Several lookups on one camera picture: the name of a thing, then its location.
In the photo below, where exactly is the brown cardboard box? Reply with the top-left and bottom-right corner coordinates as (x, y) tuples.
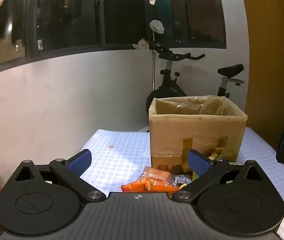
(149, 95), (248, 174)

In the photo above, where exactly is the black exercise bike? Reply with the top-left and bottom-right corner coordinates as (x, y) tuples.
(142, 39), (245, 117)

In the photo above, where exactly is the small blue white snack packet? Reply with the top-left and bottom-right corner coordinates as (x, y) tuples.
(173, 174), (193, 185)

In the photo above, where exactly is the colourful small snack packet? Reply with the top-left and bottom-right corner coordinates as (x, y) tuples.
(208, 152), (224, 161)

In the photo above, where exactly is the bright orange snack packet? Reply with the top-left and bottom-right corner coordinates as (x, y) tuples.
(121, 176), (180, 193)

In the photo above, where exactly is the white bag on pole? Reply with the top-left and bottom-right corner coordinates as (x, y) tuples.
(149, 20), (165, 34)

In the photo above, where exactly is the metal pole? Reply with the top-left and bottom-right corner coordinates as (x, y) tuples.
(152, 29), (156, 91)

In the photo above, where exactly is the orange wooden panel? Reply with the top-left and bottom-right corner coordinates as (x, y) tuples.
(239, 0), (284, 151)

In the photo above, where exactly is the crumpled white cloth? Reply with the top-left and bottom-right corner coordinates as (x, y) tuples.
(132, 38), (150, 51)

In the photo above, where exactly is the checked pale blue tablecloth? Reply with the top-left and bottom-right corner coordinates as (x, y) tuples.
(78, 126), (284, 210)

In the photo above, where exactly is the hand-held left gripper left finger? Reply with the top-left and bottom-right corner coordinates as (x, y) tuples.
(3, 149), (106, 203)

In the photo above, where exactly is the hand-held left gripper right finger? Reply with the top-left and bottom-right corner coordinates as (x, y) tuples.
(173, 149), (274, 202)

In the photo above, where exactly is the dark framed window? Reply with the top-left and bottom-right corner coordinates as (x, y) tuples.
(0, 0), (227, 79)

